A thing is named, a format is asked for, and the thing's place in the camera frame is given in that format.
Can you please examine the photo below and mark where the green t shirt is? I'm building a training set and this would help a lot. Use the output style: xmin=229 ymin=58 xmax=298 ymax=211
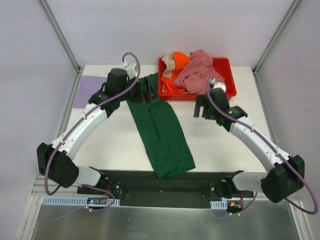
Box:
xmin=127 ymin=72 xmax=196 ymax=180

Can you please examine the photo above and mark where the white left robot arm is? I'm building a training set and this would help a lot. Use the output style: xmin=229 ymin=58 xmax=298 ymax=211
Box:
xmin=36 ymin=63 xmax=142 ymax=195

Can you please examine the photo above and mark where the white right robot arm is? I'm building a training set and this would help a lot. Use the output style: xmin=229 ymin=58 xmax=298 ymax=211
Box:
xmin=193 ymin=77 xmax=307 ymax=203

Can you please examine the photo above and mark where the pink t shirt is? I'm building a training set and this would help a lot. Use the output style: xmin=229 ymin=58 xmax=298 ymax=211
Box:
xmin=173 ymin=49 xmax=225 ymax=95

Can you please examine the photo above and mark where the folded lavender t shirt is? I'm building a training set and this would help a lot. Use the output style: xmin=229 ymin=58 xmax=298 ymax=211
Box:
xmin=72 ymin=75 xmax=107 ymax=109

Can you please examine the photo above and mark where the red plastic bin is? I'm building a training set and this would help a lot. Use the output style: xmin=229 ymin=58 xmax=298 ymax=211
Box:
xmin=157 ymin=57 xmax=237 ymax=102

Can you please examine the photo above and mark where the beige t shirt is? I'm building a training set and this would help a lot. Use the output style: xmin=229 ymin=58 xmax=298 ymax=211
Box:
xmin=162 ymin=53 xmax=176 ymax=79

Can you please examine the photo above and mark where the orange t shirt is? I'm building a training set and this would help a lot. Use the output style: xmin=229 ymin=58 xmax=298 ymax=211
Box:
xmin=160 ymin=52 xmax=190 ymax=94

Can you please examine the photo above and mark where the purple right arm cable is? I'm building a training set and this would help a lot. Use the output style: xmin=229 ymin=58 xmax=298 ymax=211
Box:
xmin=205 ymin=76 xmax=318 ymax=218

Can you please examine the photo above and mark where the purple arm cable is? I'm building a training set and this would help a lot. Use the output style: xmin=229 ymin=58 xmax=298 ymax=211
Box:
xmin=205 ymin=76 xmax=318 ymax=218
xmin=44 ymin=51 xmax=141 ymax=222

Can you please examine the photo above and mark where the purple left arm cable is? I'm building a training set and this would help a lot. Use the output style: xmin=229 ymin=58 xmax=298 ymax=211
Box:
xmin=44 ymin=51 xmax=141 ymax=222

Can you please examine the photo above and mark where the left aluminium frame post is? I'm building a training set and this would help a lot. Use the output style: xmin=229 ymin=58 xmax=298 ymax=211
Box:
xmin=37 ymin=0 xmax=82 ymax=73

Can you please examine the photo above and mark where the aluminium frame post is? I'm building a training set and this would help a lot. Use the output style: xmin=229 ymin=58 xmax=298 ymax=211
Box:
xmin=37 ymin=0 xmax=82 ymax=73
xmin=252 ymin=0 xmax=303 ymax=76

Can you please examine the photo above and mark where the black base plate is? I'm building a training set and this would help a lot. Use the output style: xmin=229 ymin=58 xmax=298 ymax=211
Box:
xmin=74 ymin=167 xmax=258 ymax=208

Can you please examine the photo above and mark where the right white cable duct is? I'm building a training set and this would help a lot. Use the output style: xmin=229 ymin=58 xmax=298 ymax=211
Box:
xmin=210 ymin=200 xmax=228 ymax=210

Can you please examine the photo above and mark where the white cable duct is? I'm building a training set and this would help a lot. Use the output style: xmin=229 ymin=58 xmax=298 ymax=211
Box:
xmin=210 ymin=200 xmax=228 ymax=210
xmin=42 ymin=196 xmax=121 ymax=207

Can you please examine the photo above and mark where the right aluminium frame post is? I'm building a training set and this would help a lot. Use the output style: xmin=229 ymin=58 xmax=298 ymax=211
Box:
xmin=252 ymin=0 xmax=303 ymax=76

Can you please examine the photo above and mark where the front aluminium rail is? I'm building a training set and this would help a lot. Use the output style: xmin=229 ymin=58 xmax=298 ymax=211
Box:
xmin=32 ymin=176 xmax=303 ymax=201

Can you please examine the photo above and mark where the left white cable duct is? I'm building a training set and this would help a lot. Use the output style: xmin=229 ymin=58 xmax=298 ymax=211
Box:
xmin=42 ymin=196 xmax=121 ymax=207

